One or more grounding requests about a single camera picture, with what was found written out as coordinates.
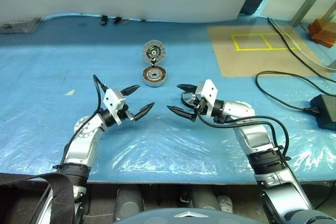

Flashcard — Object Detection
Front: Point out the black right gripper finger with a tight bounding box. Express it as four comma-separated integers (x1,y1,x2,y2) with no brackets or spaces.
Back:
176,83,196,93
166,105,197,123

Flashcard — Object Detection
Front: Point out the black power adapter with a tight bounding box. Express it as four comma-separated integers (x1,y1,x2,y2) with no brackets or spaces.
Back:
310,94,336,130

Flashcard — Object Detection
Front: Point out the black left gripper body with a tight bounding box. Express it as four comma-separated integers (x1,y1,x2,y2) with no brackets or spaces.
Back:
117,91,136,124

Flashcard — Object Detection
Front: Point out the black cable under table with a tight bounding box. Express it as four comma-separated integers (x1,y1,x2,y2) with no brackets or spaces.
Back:
313,180,333,208

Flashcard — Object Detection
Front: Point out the black fabric strap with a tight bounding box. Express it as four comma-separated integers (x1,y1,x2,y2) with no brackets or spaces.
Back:
0,173,76,224

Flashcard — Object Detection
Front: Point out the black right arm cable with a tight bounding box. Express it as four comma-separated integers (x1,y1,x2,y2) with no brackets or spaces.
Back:
196,111,291,161

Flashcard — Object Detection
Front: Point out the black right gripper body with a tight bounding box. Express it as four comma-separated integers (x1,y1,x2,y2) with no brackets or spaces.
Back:
190,84,208,123

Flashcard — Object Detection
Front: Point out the black power cord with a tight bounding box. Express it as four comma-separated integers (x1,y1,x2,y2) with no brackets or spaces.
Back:
255,70,332,113

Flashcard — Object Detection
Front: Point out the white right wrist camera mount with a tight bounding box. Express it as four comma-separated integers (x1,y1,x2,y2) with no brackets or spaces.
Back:
194,79,219,120

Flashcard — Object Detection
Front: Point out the white rounded shape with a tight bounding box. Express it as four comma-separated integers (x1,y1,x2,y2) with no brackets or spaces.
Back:
216,195,234,213

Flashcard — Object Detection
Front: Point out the silver spoked motor rotor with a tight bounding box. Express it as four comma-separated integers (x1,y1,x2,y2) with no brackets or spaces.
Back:
180,90,198,111

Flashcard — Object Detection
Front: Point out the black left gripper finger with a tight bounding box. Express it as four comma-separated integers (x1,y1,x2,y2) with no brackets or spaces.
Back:
121,84,141,97
132,102,155,122

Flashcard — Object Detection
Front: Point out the silver motor cover with circuit board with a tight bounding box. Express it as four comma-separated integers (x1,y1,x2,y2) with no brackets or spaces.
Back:
142,39,166,65

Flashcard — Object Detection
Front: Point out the thin black cable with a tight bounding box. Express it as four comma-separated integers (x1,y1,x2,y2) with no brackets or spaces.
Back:
267,17,336,81

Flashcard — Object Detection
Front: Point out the brown cardboard sheet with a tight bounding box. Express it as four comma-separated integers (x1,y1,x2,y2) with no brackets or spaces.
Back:
207,24,320,77

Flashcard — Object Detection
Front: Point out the clear plastic tray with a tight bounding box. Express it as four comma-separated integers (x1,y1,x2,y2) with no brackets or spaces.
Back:
0,17,45,35

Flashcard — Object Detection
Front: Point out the silver motor stator with copper windings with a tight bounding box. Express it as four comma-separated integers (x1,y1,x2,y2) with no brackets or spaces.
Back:
143,66,167,87

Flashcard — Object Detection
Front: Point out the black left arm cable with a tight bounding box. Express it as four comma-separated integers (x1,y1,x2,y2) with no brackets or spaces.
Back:
60,74,109,169

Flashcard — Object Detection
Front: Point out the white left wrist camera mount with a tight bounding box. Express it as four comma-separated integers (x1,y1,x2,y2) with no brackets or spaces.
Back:
102,88,127,125

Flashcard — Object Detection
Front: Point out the grey rounded cylinder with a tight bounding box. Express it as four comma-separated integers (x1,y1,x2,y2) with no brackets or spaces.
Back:
114,186,144,221
188,187,221,210

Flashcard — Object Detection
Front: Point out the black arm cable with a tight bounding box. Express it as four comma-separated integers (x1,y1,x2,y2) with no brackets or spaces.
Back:
60,74,109,169
196,111,291,161

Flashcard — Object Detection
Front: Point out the blue plastic table sheet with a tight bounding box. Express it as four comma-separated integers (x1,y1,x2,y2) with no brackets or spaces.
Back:
0,0,336,184

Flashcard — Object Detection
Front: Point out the brown wooden block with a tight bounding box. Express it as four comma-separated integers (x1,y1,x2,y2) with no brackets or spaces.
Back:
307,18,336,49

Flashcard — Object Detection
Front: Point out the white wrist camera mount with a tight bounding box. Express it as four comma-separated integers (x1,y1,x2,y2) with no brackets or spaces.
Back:
102,88,127,125
194,79,219,120

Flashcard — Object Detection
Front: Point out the grey robot torso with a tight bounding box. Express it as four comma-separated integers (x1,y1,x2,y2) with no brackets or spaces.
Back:
112,207,266,224

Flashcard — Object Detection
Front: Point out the clear plastic strip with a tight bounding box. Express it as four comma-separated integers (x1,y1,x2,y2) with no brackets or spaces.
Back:
272,23,336,72

